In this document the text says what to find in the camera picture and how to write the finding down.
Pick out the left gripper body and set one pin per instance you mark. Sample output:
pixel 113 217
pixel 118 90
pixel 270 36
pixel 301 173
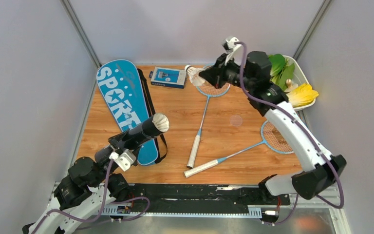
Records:
pixel 114 141

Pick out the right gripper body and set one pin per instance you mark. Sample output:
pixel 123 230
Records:
pixel 225 73

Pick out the white shuttlecock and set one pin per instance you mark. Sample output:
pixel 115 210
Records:
pixel 193 75

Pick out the black shuttlecock tube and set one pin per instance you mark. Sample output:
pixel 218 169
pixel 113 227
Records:
pixel 153 127

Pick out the clear tube lid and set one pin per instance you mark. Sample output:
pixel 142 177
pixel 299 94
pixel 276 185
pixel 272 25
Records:
pixel 236 120

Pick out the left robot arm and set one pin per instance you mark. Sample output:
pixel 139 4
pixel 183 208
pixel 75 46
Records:
pixel 89 186

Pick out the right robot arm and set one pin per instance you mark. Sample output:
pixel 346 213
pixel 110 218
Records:
pixel 320 168

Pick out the blue racket upper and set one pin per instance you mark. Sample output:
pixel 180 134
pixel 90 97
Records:
pixel 209 91

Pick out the blue racket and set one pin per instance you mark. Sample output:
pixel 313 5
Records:
pixel 271 137
pixel 209 91

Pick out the green bok choy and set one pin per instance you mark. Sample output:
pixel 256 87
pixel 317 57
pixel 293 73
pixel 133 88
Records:
pixel 278 61

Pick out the blue product box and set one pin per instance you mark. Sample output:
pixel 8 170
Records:
pixel 166 77

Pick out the white mushroom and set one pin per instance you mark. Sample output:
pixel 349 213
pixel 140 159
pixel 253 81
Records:
pixel 290 86

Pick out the blue racket bag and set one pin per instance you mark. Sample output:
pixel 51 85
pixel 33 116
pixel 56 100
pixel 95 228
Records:
pixel 126 94

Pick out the white plastic basin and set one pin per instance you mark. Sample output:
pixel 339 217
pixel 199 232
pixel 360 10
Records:
pixel 299 78

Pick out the yellow cabbage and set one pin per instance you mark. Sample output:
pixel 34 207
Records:
pixel 302 95

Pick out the blue racket lower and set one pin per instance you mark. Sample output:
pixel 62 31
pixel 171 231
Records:
pixel 271 137

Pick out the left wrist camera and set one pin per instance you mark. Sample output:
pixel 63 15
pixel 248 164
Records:
pixel 124 160

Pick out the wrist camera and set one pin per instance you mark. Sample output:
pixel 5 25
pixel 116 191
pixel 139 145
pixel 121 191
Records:
pixel 230 44
pixel 124 160

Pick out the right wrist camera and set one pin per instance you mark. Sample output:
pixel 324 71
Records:
pixel 230 44

